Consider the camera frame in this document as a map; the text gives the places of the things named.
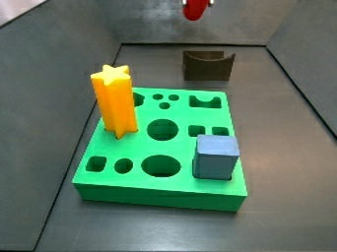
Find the red cylinder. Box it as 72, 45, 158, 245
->
182, 0, 210, 21

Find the green shape sorter board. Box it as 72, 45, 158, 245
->
72, 88, 247, 212

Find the blue square block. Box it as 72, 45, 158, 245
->
193, 135, 239, 180

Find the yellow star prism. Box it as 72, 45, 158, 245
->
91, 65, 138, 139

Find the black curved cradle stand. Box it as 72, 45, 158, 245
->
183, 51, 235, 81

